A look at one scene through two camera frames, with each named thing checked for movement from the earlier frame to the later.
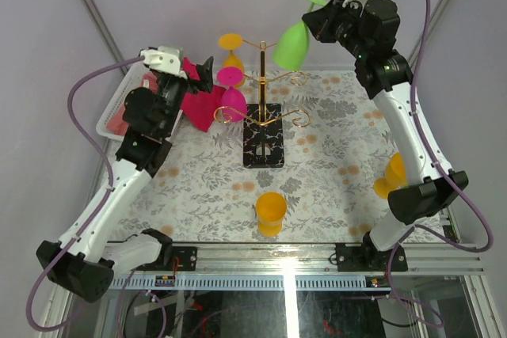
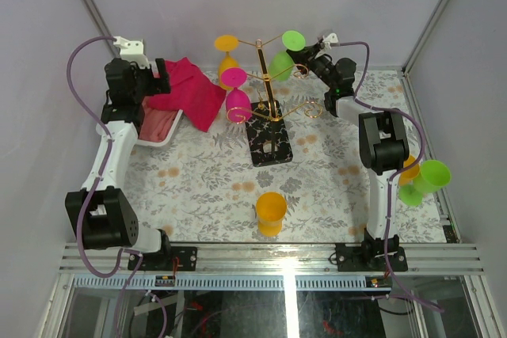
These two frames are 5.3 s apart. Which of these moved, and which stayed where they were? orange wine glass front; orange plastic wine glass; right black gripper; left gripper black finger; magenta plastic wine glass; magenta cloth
Moved: left gripper black finger; magenta plastic wine glass; orange plastic wine glass; right black gripper
Stayed: orange wine glass front; magenta cloth
